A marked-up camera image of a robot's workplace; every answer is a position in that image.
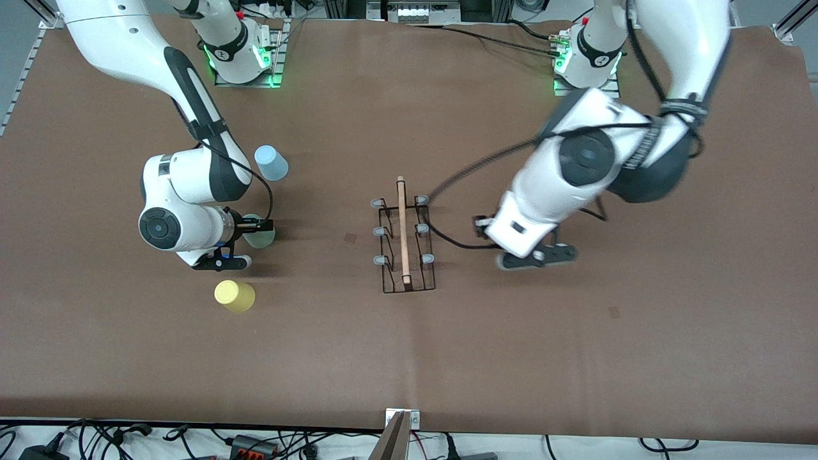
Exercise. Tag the pale green plastic cup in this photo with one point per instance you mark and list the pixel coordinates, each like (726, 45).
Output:
(262, 240)

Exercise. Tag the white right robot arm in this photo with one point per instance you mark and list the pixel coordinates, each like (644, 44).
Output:
(108, 38)

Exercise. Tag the light blue plastic cup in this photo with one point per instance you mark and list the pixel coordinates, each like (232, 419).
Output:
(272, 165)

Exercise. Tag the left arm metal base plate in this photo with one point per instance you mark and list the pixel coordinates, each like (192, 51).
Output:
(562, 89)

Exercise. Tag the black orange connector block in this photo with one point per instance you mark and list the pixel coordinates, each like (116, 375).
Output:
(252, 446)

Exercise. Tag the aluminium corner frame profile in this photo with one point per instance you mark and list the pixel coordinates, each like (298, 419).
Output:
(792, 22)

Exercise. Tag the white power strip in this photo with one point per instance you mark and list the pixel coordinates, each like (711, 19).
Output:
(275, 9)

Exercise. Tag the grey terminal block device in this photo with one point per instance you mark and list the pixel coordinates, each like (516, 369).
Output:
(418, 11)

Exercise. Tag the black power adapter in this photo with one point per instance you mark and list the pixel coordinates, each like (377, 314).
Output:
(41, 450)

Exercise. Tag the perforated aluminium side rail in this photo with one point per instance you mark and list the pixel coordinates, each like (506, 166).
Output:
(25, 70)

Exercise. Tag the yellow plastic cup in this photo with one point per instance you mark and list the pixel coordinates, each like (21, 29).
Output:
(235, 296)

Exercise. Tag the brown table mat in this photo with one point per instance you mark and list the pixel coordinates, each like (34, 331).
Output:
(511, 358)

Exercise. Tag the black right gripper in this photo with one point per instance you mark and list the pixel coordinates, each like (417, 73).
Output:
(247, 224)

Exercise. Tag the black power plug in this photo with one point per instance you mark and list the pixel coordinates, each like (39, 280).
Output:
(450, 447)

